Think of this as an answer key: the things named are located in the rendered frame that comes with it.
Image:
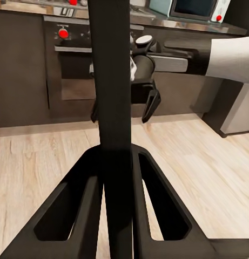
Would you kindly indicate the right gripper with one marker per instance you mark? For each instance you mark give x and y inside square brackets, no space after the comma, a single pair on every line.
[143,91]

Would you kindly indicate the poster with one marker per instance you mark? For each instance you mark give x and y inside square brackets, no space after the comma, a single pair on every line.
[110,37]

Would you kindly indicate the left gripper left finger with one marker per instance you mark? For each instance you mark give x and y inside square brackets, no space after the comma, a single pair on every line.
[66,225]

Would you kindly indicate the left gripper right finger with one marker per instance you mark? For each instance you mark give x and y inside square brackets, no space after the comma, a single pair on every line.
[182,236]

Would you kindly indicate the oven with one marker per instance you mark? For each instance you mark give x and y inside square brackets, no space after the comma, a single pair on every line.
[68,56]

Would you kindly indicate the fridge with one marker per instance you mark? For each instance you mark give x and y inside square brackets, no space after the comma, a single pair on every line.
[229,112]

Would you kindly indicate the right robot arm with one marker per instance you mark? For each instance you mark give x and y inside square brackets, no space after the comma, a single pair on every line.
[223,58]

